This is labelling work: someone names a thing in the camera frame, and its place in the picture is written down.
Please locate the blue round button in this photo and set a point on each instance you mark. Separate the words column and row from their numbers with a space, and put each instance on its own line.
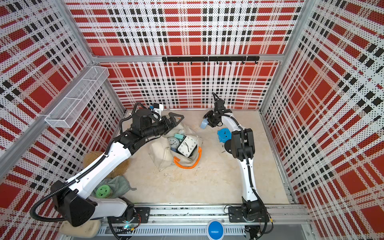
column 215, row 230

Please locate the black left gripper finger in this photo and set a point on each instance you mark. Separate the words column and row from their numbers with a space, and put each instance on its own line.
column 176, row 118
column 168, row 127

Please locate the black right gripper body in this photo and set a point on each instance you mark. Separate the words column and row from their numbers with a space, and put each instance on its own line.
column 211, row 116

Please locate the bright blue round alarm clock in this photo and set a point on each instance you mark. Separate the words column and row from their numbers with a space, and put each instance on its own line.
column 224, row 135

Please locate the black wall hook rail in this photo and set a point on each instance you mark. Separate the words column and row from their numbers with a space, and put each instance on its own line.
column 211, row 59

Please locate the light blue square alarm clock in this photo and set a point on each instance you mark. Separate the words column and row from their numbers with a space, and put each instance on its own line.
column 204, row 123

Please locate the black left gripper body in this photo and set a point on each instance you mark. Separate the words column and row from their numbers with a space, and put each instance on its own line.
column 156, row 128

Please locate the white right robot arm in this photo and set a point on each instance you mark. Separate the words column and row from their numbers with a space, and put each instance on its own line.
column 242, row 147

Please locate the white round analog clock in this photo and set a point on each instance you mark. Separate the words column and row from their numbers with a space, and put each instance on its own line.
column 173, row 142

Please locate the mint green small clock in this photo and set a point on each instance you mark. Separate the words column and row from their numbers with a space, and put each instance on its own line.
column 179, row 137

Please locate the tan plush toy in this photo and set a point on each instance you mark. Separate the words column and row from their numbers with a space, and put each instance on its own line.
column 117, row 171

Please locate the white round clock black back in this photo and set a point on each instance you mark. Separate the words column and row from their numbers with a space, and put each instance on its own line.
column 228, row 145

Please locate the grey green cloth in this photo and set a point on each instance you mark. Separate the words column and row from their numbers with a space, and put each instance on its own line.
column 120, row 186

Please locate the green round tape roll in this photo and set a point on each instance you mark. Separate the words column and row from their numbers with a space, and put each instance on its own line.
column 103, row 192

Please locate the beige canvas bag orange handles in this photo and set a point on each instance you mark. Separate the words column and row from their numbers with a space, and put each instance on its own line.
column 163, row 156

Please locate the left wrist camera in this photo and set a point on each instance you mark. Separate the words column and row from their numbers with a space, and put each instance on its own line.
column 158, row 108

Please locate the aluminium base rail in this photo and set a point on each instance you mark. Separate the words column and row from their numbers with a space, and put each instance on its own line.
column 284, row 222

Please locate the black square alarm clock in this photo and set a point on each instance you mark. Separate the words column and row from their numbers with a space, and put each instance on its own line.
column 187, row 146

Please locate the white wire mesh shelf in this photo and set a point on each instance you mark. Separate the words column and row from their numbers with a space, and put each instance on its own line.
column 68, row 110

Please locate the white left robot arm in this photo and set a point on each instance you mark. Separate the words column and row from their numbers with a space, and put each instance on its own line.
column 72, row 199

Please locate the beige sponge block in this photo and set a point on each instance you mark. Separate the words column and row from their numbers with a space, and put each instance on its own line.
column 87, row 230

